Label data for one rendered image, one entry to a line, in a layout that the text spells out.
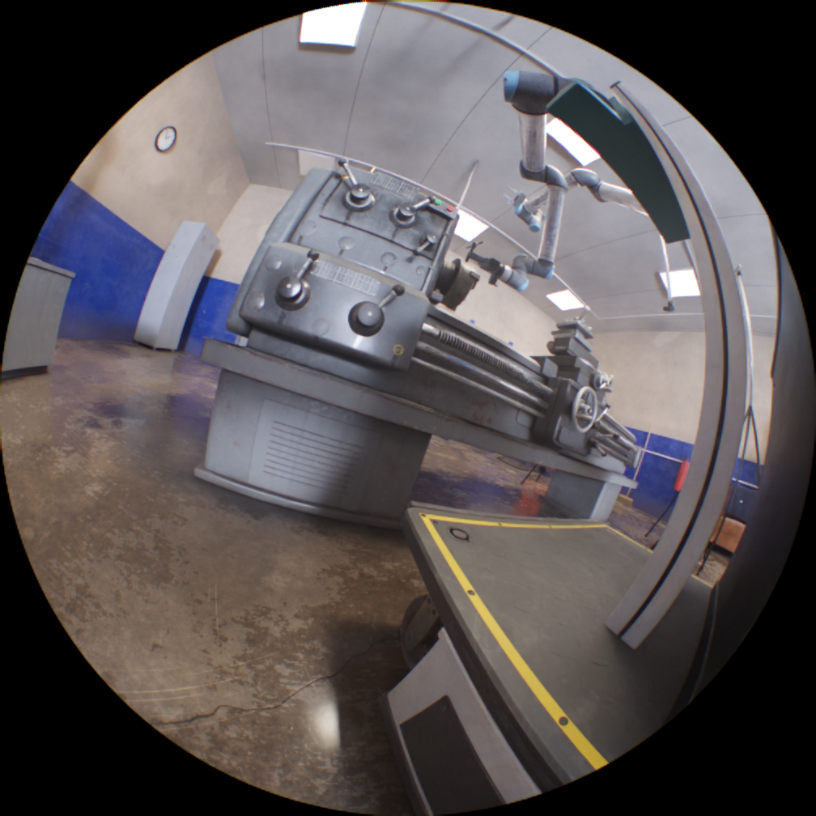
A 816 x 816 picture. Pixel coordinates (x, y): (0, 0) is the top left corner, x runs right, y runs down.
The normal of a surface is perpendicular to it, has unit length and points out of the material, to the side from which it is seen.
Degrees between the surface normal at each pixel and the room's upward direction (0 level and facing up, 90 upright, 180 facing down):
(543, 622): 0
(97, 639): 0
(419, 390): 90
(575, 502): 90
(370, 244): 90
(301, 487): 90
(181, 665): 0
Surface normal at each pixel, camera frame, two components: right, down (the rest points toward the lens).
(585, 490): -0.90, -0.29
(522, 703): 0.33, -0.94
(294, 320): 0.30, 0.15
